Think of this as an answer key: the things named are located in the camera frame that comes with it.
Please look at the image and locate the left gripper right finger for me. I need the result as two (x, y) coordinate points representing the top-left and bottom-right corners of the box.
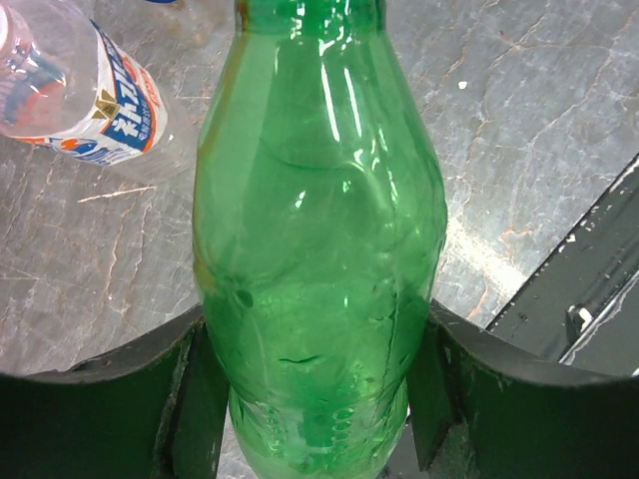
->
(407, 301), (638, 478)

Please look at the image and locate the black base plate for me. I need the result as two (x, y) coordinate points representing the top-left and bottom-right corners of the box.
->
(487, 158), (638, 365)

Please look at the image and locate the green plastic bottle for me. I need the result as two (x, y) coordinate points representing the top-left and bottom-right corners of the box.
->
(193, 1), (447, 478)

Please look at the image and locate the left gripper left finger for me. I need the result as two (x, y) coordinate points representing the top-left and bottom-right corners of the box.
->
(1, 306), (229, 478)

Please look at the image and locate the clear Pocari Sweat bottle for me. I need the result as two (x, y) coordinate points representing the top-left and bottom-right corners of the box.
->
(1, 1), (196, 185)

